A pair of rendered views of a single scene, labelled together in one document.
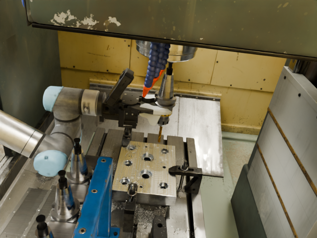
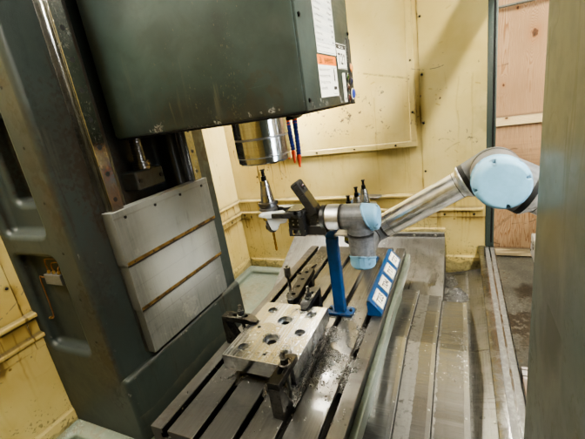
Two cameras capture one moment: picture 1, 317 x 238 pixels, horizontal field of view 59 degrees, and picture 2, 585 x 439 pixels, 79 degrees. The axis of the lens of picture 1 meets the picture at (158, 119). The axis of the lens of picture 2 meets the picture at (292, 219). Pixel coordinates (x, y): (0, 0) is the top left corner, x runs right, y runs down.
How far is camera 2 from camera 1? 1.74 m
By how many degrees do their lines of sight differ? 123
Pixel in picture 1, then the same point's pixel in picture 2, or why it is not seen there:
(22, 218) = (448, 406)
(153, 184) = (283, 310)
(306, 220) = (213, 239)
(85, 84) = not seen: outside the picture
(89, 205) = not seen: hidden behind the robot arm
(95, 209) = not seen: hidden behind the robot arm
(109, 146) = (313, 418)
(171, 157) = (241, 337)
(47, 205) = (420, 419)
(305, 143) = (184, 217)
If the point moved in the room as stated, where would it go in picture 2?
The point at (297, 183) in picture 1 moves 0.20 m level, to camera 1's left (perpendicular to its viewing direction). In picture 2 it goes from (197, 241) to (238, 243)
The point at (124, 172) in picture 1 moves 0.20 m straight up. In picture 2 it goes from (308, 322) to (299, 265)
